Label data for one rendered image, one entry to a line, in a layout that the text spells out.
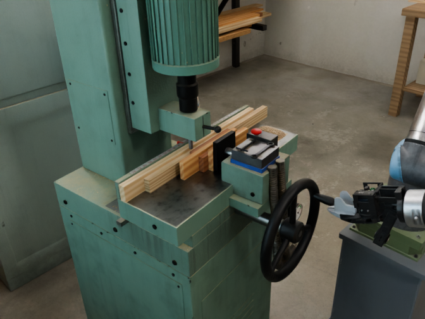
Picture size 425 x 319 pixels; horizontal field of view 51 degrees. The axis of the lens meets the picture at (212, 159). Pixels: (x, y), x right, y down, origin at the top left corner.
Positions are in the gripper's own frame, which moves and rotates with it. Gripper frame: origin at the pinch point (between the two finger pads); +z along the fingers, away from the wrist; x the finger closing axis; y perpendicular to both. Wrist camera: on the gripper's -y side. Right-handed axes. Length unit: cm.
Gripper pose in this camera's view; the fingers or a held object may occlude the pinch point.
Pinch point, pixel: (332, 211)
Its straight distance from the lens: 125.9
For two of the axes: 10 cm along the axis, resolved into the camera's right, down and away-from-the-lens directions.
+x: -6.1, 4.1, -6.8
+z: -7.3, 0.3, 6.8
